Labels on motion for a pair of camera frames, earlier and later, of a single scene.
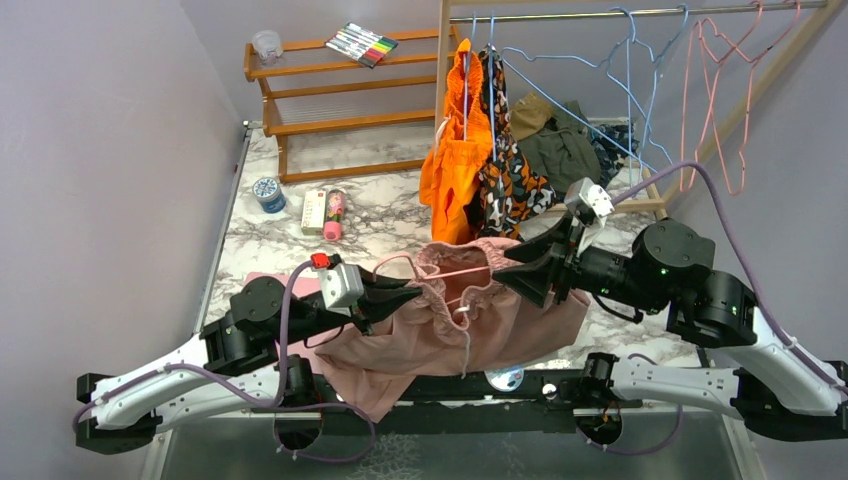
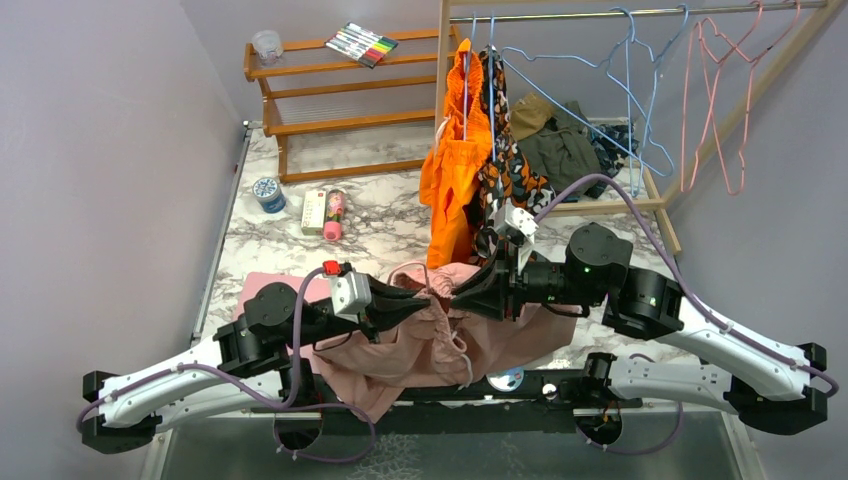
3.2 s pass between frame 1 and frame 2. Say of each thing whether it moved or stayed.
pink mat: stayed
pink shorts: moved
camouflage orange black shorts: stayed
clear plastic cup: stayed
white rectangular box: stayed
